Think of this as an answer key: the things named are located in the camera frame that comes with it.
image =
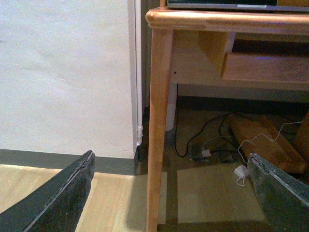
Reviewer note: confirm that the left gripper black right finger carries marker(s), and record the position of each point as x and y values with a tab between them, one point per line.
284	199

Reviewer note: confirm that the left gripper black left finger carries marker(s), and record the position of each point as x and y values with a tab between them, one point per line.
56	206

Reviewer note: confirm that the white power adapter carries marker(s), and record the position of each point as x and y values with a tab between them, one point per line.
242	172

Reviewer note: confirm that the wooden plank on floor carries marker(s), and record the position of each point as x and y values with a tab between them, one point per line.
261	137

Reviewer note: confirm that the power strip on floor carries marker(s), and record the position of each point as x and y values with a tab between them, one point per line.
201	154

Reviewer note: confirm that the wooden keyboard tray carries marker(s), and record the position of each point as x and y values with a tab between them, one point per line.
262	67

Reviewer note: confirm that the wooden desk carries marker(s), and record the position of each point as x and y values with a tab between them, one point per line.
163	23

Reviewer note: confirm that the grey laptop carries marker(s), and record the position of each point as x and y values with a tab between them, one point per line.
259	5

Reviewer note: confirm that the white pipe on wall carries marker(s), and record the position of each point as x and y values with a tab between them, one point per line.
134	30

